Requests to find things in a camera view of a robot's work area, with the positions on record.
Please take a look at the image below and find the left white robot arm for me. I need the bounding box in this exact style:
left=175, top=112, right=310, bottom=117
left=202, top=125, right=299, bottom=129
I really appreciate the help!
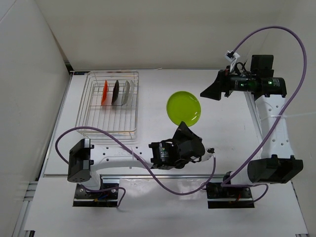
left=67, top=122, right=209, bottom=198

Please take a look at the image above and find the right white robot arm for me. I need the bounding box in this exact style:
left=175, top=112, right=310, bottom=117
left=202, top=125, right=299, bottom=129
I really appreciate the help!
left=200, top=51, right=303, bottom=198

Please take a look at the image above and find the orange plate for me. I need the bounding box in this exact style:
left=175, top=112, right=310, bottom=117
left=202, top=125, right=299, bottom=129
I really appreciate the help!
left=101, top=80, right=108, bottom=106

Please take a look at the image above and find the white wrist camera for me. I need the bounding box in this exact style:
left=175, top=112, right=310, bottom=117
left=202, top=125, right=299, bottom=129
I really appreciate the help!
left=201, top=148, right=216, bottom=162
left=224, top=51, right=240, bottom=73

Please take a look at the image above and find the green plate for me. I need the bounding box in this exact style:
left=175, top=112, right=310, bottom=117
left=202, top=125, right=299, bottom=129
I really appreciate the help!
left=166, top=91, right=201, bottom=127

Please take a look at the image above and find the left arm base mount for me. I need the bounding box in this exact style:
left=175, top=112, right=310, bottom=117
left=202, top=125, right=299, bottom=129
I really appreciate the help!
left=73, top=178, right=119, bottom=207

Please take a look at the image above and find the black plate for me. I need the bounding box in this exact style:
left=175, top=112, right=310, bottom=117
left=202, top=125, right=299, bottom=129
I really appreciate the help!
left=111, top=80, right=119, bottom=106

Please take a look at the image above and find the grey plate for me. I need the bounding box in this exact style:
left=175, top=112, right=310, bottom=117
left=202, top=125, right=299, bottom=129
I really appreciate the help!
left=121, top=81, right=130, bottom=106

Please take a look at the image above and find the metal wire dish rack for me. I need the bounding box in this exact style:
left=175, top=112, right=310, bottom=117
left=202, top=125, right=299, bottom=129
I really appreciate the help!
left=76, top=70, right=139, bottom=139

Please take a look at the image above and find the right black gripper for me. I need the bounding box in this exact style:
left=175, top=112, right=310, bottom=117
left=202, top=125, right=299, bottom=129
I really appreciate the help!
left=200, top=66, right=256, bottom=101

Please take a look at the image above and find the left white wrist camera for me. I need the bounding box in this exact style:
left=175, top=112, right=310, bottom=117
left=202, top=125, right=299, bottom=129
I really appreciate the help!
left=201, top=148, right=216, bottom=162

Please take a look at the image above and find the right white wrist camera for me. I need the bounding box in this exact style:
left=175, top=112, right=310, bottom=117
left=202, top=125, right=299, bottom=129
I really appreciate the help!
left=224, top=51, right=240, bottom=73

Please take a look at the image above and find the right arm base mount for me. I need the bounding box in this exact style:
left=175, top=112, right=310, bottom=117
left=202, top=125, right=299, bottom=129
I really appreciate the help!
left=201, top=182, right=255, bottom=209

